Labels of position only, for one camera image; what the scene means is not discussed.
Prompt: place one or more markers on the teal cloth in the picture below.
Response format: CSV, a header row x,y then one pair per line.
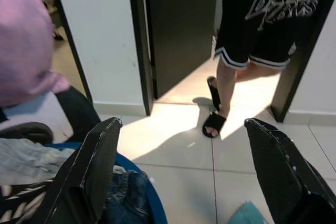
x,y
249,214

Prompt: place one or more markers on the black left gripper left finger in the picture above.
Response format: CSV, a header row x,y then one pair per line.
x,y
86,176

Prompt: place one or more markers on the pale striped cloth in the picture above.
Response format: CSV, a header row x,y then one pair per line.
x,y
31,161

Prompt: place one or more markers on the black crane print shirt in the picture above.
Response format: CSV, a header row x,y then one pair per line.
x,y
21,203

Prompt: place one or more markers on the dark open door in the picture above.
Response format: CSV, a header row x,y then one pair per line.
x,y
181,37

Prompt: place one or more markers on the blue laundry basket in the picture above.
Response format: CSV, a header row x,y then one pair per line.
x,y
157,208

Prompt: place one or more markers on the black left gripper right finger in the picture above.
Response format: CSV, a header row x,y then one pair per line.
x,y
283,182

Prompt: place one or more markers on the person in black shorts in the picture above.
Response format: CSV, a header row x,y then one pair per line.
x,y
262,24

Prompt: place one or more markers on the black door frame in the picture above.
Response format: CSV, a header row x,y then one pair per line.
x,y
71,37
139,51

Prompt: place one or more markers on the blue denim jeans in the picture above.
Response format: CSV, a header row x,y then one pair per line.
x,y
128,200

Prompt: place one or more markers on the white seat with black rim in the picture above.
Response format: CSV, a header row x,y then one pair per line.
x,y
39,111

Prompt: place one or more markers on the pink cloth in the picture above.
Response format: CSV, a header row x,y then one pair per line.
x,y
23,37

